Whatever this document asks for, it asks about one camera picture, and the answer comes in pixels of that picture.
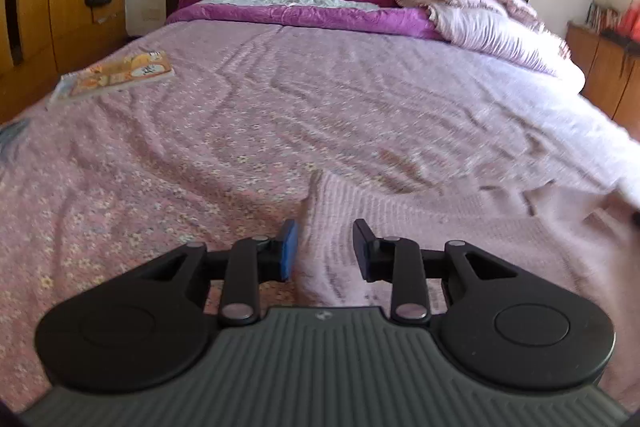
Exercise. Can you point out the books on dresser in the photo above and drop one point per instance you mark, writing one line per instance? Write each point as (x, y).
(601, 16)

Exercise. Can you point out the colourful picture book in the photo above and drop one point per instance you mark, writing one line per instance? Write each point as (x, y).
(110, 76)

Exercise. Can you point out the white illustrated booklet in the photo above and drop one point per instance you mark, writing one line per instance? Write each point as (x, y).
(9, 135)

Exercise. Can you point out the pink cable-knit cardigan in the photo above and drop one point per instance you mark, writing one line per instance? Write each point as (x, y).
(583, 241)

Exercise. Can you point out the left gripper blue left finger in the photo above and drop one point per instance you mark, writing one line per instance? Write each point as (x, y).
(251, 262)

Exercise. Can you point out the brown wooden dresser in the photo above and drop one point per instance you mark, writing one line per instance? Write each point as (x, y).
(612, 76)

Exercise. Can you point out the pink floral bedspread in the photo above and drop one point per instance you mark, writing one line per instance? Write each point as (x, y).
(227, 147)

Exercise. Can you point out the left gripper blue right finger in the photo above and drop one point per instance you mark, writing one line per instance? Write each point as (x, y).
(399, 262)

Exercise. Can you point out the pale pink ruffled comforter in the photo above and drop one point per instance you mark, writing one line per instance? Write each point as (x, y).
(507, 29)

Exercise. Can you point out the orange red curtain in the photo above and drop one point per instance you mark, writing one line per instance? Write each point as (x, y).
(629, 26)

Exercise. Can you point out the black bag on dresser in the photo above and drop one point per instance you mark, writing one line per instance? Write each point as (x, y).
(630, 46)

